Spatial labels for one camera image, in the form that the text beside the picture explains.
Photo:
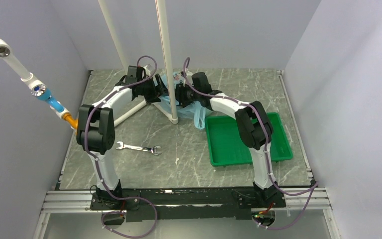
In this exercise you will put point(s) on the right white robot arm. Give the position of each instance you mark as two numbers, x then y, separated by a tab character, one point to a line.
254	127

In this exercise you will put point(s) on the light blue plastic bag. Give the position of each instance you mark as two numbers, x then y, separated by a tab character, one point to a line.
194	111

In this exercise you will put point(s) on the white PVC pipe stand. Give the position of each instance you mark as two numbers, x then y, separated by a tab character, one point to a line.
165	43

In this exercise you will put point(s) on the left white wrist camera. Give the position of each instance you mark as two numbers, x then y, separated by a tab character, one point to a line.
149	71

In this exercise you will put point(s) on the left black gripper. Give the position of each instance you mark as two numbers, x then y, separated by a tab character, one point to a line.
160	90

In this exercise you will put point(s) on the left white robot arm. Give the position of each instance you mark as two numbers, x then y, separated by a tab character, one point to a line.
96	124

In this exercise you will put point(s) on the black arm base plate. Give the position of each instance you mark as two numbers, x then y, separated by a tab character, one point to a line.
188	203

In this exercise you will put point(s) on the aluminium rail frame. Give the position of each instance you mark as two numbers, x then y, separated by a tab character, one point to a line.
79	201

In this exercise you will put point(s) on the green plastic tray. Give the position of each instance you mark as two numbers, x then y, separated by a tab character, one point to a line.
227	149

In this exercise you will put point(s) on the silver combination wrench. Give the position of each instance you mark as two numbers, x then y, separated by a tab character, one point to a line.
152	150

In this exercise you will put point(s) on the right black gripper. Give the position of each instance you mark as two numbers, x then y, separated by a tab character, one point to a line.
180	91

